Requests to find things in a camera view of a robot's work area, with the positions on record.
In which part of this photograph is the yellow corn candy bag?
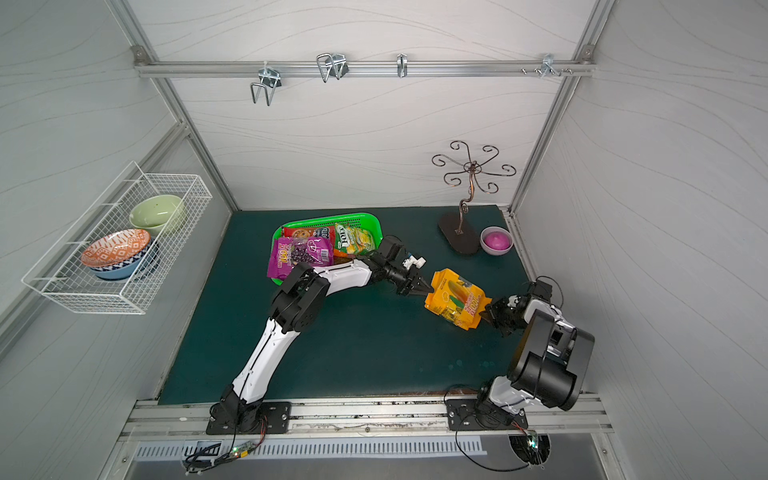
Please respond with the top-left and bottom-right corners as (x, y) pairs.
(425, 269), (492, 331)

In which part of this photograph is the green Fox's candy bag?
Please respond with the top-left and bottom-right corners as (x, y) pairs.
(334, 223), (376, 258)

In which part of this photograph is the green plastic basket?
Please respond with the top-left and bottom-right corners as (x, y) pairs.
(269, 213), (383, 284)

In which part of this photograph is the purple grape candy bag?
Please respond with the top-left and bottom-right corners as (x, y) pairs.
(267, 237), (334, 280)

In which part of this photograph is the red Konfety candy bag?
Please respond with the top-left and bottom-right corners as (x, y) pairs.
(282, 226), (335, 242)

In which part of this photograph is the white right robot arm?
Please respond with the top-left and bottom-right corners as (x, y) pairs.
(478, 275), (595, 414)

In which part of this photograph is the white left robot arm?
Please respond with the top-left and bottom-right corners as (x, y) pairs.
(206, 235), (433, 435)

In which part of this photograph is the grey bowl purple inside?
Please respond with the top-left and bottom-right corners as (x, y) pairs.
(479, 226), (513, 256)

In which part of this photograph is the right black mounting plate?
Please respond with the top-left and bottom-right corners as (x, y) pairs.
(444, 398), (529, 432)

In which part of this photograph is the black mounting plate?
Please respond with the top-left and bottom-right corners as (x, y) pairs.
(205, 402), (291, 435)
(444, 398), (529, 432)

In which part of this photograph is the black metal jewelry stand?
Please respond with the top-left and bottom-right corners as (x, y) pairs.
(431, 140), (518, 256)

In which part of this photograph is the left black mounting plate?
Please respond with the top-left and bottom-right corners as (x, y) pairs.
(205, 402), (291, 435)

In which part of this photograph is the looped metal hook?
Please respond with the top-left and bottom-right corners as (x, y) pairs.
(316, 53), (349, 83)

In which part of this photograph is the small metal hook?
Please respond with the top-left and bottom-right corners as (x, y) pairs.
(396, 53), (408, 78)

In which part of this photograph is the double prong metal hook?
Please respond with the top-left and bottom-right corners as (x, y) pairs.
(250, 63), (282, 106)

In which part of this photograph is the white vented strip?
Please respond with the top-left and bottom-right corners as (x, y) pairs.
(134, 435), (487, 462)

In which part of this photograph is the light green bowl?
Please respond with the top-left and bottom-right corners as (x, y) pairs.
(129, 194), (187, 238)

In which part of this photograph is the right metal peg hook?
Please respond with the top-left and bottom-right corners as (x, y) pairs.
(520, 54), (573, 78)

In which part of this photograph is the blue bowl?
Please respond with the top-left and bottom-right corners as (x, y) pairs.
(91, 254), (156, 281)

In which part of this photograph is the orange patterned bowl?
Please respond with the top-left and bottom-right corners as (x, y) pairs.
(80, 229), (151, 269)

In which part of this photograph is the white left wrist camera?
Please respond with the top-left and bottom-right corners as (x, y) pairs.
(402, 254), (426, 270)

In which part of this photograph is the right black cable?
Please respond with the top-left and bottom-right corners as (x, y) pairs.
(452, 428), (532, 475)

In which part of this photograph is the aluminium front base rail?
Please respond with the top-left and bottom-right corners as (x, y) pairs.
(119, 394), (614, 441)

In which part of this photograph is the white wire wall basket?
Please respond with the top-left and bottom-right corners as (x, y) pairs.
(22, 163), (212, 315)

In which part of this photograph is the left cable bundle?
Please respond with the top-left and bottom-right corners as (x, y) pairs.
(182, 413), (269, 475)

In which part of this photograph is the aluminium wall rail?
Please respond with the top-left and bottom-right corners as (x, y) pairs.
(134, 54), (596, 80)

